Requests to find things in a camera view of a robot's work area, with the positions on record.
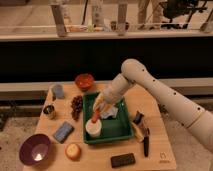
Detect purple bowl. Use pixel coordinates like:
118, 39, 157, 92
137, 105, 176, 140
19, 134, 51, 166

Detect small metal can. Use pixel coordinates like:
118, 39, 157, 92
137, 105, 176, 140
43, 105, 56, 119

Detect yellow banana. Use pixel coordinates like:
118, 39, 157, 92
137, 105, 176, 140
131, 123, 144, 142

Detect black-handled knife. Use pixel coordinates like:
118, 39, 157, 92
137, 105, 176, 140
143, 128, 150, 157

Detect bunch of dark grapes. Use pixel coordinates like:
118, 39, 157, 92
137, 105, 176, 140
71, 95, 83, 121

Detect yellow round fruit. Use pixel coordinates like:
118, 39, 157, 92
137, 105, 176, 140
65, 143, 81, 160

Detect blue-grey cup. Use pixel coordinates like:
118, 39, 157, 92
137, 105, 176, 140
51, 84, 64, 99

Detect red pepper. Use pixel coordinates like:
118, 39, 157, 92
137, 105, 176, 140
92, 110, 100, 123

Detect black office chair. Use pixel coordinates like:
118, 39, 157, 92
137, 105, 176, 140
159, 0, 207, 29

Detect green plastic tray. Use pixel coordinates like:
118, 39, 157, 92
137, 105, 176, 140
83, 92, 134, 144

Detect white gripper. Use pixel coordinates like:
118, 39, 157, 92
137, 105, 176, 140
93, 74, 134, 114

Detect blue sponge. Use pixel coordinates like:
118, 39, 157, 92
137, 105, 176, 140
53, 122, 74, 143

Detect black rectangular block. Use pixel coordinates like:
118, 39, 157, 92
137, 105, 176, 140
111, 153, 135, 168

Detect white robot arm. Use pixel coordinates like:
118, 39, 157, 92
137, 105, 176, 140
93, 59, 213, 153

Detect orange bowl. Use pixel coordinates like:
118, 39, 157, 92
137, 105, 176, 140
75, 73, 94, 91

